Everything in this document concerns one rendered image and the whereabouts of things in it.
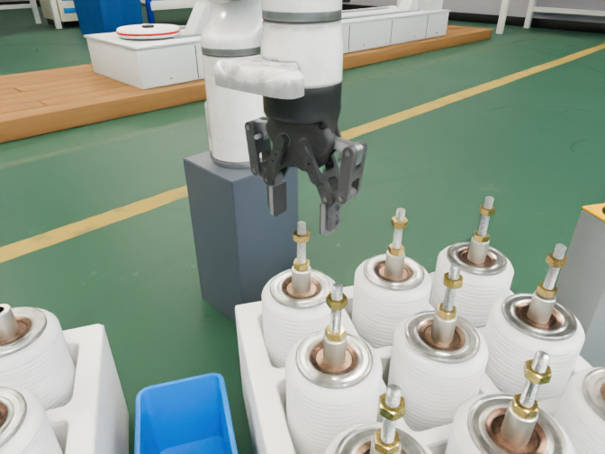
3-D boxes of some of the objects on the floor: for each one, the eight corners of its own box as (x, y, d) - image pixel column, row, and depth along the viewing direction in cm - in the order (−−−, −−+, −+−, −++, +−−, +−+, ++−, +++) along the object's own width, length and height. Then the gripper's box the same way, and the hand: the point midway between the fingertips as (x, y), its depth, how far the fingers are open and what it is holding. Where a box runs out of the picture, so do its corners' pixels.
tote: (79, 33, 435) (69, -10, 417) (119, 30, 462) (111, -12, 444) (105, 39, 407) (96, -8, 388) (147, 34, 434) (139, -10, 415)
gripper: (393, 75, 41) (379, 230, 49) (268, 57, 49) (273, 193, 57) (347, 91, 36) (339, 260, 44) (216, 68, 44) (230, 215, 52)
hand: (302, 212), depth 50 cm, fingers open, 6 cm apart
